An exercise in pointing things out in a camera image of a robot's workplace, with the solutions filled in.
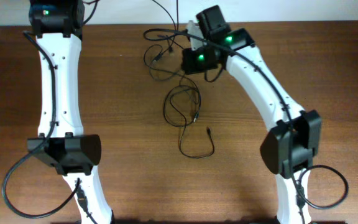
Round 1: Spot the separated black usb cable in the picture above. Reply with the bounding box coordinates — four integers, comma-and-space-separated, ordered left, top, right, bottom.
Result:
162, 76, 215, 159

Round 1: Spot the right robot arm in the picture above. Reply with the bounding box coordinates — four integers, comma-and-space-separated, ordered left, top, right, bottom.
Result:
182, 6, 322, 223

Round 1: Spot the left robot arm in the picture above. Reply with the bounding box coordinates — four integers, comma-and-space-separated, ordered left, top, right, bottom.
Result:
27, 1, 114, 223

